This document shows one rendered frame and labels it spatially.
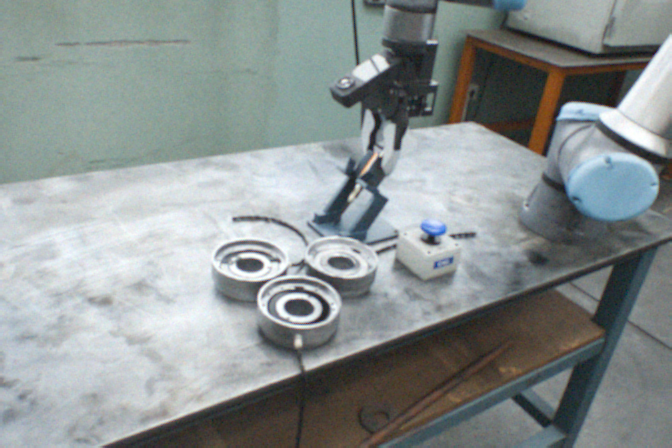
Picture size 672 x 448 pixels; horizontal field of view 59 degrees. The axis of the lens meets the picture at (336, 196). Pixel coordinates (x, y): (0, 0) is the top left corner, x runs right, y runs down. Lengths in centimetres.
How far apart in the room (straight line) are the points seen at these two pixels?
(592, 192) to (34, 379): 76
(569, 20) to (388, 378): 220
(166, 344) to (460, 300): 41
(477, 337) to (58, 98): 166
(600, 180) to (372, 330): 39
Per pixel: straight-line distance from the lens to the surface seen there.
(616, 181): 93
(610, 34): 287
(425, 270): 89
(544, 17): 306
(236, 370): 72
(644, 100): 94
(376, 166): 95
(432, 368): 114
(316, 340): 74
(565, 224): 111
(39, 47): 226
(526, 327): 131
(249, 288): 79
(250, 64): 251
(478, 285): 93
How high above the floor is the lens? 130
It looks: 27 degrees down
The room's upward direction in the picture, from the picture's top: 7 degrees clockwise
